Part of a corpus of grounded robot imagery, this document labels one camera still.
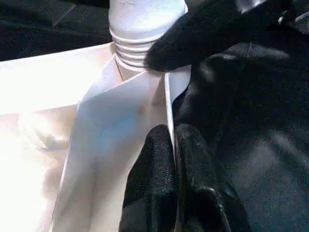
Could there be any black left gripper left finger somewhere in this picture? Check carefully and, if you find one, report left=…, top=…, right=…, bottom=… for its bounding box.
left=122, top=124, right=179, bottom=232

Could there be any white plastic table leg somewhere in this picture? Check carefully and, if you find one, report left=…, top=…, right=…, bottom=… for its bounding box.
left=108, top=0, right=189, bottom=73

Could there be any white plastic table top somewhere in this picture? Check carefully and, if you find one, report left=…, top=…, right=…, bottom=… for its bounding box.
left=0, top=42, right=193, bottom=232

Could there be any black table mat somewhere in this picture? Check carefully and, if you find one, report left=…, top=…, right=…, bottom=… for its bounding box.
left=0, top=0, right=309, bottom=232

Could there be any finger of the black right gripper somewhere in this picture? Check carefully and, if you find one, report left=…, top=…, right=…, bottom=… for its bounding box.
left=144, top=0, right=285, bottom=72

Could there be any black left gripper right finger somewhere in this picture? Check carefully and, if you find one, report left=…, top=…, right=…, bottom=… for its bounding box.
left=175, top=123, right=249, bottom=232

